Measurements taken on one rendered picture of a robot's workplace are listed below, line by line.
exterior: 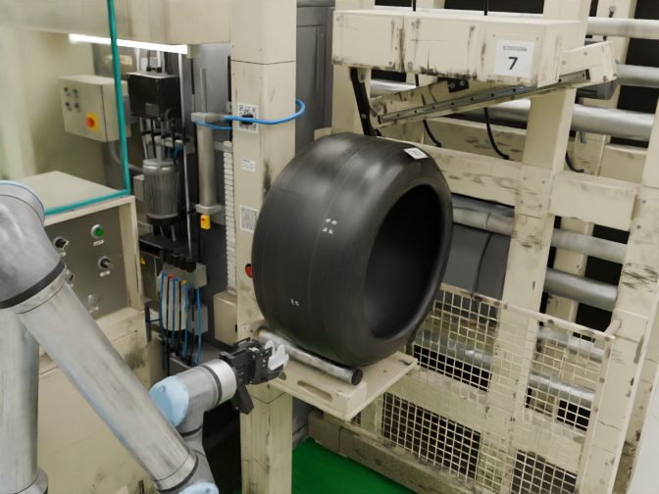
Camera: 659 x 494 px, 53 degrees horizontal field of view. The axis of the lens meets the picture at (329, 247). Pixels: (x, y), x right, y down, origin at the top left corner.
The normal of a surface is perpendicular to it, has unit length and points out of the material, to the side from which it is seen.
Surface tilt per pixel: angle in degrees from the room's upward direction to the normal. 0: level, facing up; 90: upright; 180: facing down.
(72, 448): 90
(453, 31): 90
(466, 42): 90
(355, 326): 94
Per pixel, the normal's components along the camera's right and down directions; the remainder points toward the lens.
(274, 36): 0.80, 0.25
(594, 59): -0.60, 0.28
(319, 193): -0.40, -0.46
